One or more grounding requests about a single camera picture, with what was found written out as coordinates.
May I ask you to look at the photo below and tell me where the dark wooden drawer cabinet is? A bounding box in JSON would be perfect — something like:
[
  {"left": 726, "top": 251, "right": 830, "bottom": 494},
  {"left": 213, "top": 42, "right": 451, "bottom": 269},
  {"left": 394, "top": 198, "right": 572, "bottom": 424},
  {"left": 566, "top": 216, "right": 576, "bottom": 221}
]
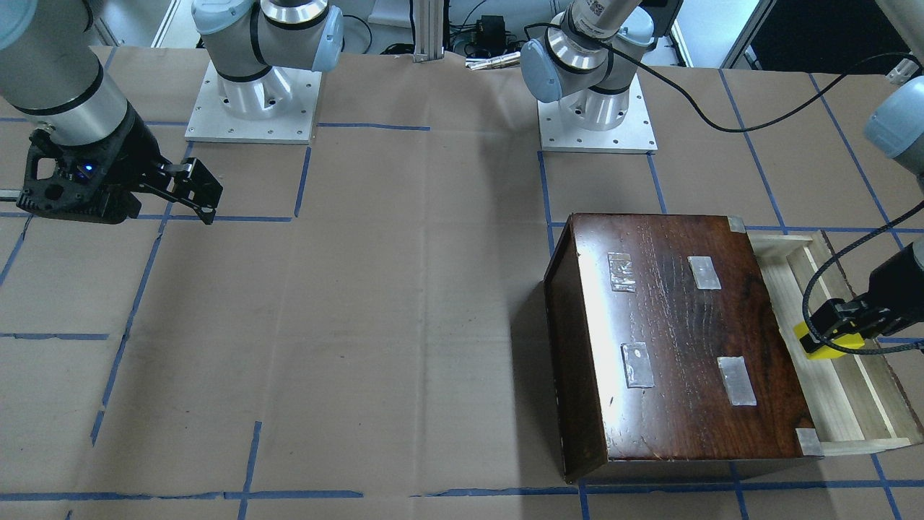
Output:
[{"left": 542, "top": 213, "right": 821, "bottom": 483}]

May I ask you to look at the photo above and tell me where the square metal base plate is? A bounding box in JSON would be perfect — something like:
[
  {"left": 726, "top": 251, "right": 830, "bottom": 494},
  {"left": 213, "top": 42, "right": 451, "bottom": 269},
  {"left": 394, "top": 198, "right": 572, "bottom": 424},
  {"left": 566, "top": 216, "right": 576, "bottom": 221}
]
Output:
[{"left": 185, "top": 64, "right": 323, "bottom": 145}]

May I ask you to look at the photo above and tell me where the yellow block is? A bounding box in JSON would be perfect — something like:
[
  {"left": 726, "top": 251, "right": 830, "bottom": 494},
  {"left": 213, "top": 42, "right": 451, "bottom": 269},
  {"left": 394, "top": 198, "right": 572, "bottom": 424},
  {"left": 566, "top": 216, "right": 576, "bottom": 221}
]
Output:
[{"left": 793, "top": 321, "right": 866, "bottom": 360}]

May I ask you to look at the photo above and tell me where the brown paper table cover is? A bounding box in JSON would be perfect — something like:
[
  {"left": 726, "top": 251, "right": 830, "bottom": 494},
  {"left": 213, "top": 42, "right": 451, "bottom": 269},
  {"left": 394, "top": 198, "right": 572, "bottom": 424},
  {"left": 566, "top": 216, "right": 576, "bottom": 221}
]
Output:
[{"left": 1, "top": 47, "right": 922, "bottom": 519}]

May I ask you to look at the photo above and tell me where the aluminium frame post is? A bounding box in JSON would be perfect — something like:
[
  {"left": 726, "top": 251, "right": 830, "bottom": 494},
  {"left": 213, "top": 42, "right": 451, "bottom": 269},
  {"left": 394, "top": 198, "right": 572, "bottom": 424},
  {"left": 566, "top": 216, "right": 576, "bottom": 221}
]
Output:
[{"left": 409, "top": 1, "right": 448, "bottom": 63}]

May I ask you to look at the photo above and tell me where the light wooden drawer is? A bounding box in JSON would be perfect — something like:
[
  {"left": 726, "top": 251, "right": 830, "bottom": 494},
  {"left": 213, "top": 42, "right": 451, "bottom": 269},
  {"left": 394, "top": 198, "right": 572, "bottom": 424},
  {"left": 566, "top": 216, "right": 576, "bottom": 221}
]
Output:
[{"left": 748, "top": 230, "right": 924, "bottom": 457}]

